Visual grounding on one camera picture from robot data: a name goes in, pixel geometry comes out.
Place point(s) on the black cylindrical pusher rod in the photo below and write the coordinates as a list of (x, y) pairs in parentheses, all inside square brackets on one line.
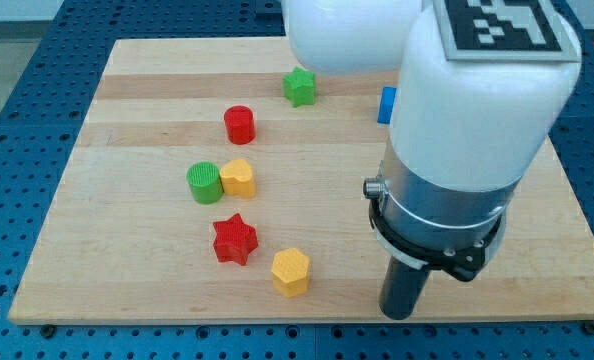
[(401, 289)]

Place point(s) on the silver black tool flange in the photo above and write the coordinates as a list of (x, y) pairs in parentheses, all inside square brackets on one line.
[(424, 226)]

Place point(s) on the yellow hexagon block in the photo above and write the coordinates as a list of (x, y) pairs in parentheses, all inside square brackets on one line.
[(290, 270)]

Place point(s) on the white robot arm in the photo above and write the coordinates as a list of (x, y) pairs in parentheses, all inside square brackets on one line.
[(481, 84)]

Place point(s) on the yellow heart block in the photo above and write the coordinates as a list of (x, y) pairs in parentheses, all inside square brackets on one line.
[(237, 179)]

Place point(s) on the blue block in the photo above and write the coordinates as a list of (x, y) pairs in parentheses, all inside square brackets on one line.
[(386, 105)]

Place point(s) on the red star block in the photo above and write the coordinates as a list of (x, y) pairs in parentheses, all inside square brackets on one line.
[(234, 240)]

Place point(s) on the green star block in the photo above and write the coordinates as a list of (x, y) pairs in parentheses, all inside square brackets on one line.
[(299, 87)]

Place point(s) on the black white fiducial marker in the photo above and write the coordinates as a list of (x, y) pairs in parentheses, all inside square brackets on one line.
[(504, 31)]

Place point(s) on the red cylinder block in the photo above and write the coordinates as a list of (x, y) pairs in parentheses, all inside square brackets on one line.
[(240, 126)]

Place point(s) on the wooden board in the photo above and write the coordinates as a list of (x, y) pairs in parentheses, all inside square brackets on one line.
[(125, 243)]

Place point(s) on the green cylinder block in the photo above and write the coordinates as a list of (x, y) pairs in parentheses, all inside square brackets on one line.
[(205, 183)]

